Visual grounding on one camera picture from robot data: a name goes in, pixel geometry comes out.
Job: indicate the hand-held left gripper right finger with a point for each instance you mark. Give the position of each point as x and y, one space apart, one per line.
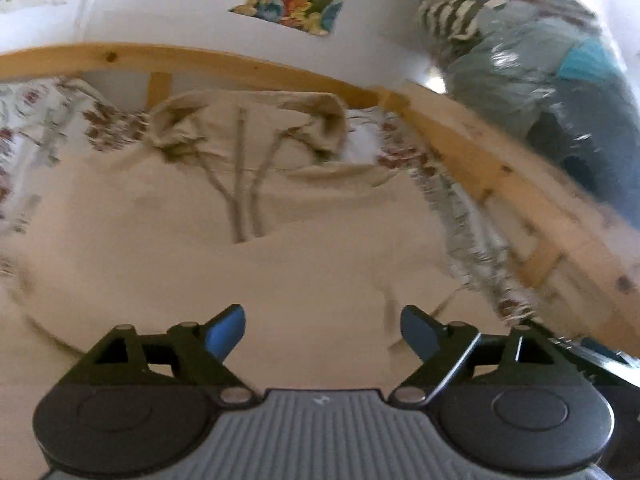
418 332

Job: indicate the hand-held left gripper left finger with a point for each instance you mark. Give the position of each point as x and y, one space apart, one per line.
228 332

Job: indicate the blue plastic bag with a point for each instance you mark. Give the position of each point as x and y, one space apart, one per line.
560 80

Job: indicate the floral bedsheet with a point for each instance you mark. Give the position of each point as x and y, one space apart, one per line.
450 210

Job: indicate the striped cloth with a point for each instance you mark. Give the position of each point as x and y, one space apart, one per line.
452 10

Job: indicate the beige garment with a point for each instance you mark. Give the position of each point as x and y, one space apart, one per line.
200 240

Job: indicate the wooden bed frame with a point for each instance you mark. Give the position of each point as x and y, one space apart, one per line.
500 160

